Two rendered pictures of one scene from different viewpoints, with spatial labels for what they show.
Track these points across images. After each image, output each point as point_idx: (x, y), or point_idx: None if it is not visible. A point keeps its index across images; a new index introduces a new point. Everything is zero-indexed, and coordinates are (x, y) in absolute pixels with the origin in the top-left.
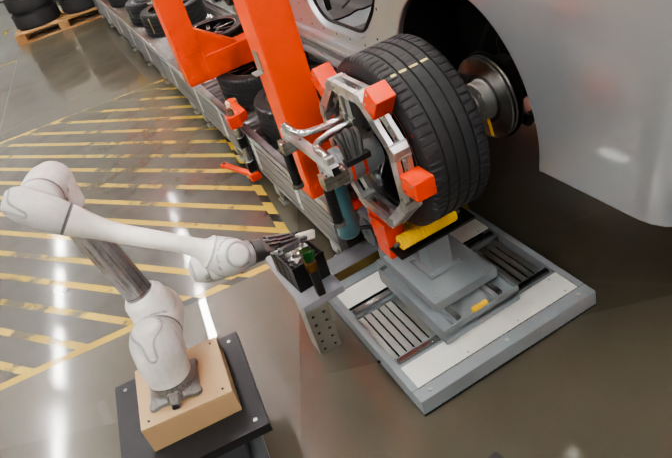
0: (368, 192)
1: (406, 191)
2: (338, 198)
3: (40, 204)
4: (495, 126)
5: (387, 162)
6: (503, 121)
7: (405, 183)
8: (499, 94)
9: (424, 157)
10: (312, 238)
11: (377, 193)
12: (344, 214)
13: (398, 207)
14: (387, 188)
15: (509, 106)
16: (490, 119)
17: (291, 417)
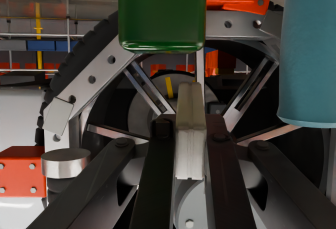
0: (270, 42)
1: (28, 168)
2: (288, 77)
3: None
4: (160, 91)
5: (229, 102)
6: (145, 102)
7: (25, 188)
8: (145, 134)
9: (45, 197)
10: (178, 88)
11: (250, 40)
12: (290, 15)
13: (83, 101)
14: (240, 44)
15: (131, 124)
16: (168, 97)
17: None
